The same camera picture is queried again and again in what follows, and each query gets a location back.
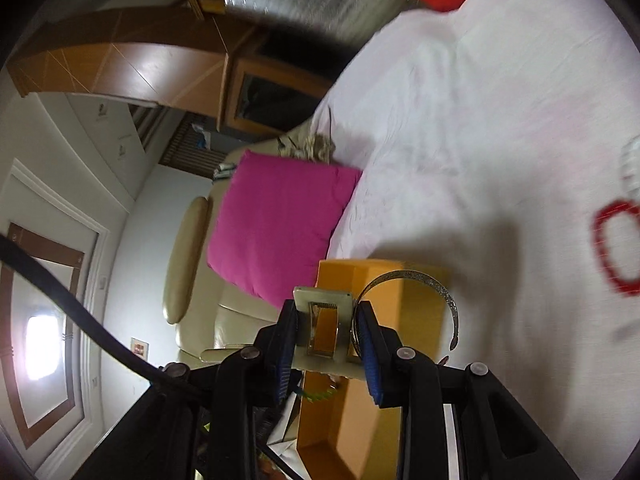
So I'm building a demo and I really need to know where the beige hair claw clip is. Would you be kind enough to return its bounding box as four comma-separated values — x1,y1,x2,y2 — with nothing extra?
293,287,364,380

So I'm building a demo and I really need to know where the silver glitter headband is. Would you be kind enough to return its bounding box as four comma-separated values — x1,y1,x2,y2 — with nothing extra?
349,269,460,359

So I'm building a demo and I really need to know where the red bead bracelet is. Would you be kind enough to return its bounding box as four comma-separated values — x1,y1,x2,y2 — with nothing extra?
592,199,640,297

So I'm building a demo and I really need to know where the beige leather sofa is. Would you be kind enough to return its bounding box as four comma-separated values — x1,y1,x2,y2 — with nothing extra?
163,180,279,368

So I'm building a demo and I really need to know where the orange cardboard box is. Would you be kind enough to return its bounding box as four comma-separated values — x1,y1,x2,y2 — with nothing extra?
295,258,452,480

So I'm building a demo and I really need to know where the magenta pillow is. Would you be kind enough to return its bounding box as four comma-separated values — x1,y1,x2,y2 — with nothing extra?
206,151,361,309

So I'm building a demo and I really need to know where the beige fringed cloth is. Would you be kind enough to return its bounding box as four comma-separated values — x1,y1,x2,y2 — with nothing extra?
277,108,335,165

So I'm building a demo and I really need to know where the pink white towel blanket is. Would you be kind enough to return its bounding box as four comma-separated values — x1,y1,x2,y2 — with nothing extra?
312,0,639,479

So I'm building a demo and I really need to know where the curved wooden cabinet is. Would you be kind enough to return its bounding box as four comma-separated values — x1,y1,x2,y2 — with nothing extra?
8,6,332,138

